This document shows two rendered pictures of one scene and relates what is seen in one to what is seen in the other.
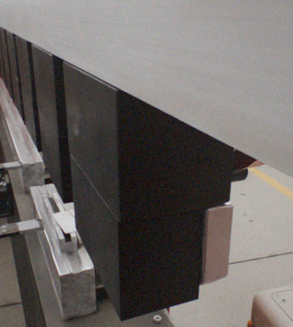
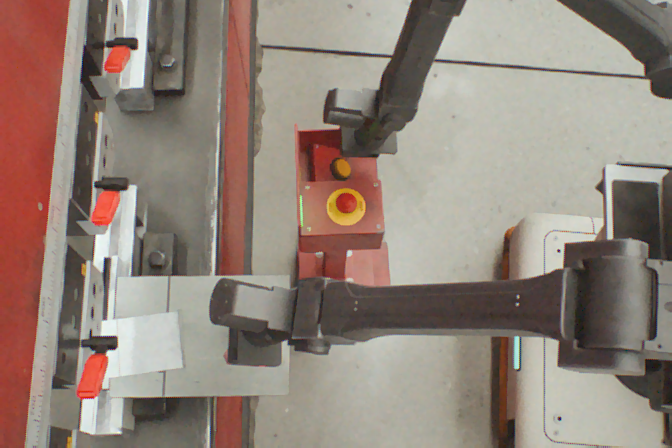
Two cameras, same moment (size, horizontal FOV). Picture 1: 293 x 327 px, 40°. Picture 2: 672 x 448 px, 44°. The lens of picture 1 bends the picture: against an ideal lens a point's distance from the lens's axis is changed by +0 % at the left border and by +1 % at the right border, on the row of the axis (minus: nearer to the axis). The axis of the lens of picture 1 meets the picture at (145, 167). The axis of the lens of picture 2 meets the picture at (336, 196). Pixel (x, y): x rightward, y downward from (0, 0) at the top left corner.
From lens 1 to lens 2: 1.09 m
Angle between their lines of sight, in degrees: 51
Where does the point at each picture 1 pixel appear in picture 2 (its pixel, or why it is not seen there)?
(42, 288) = not seen: hidden behind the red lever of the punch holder
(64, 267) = (88, 420)
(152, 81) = not seen: outside the picture
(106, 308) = (145, 435)
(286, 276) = (656, 138)
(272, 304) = (535, 252)
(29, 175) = (124, 97)
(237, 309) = (523, 177)
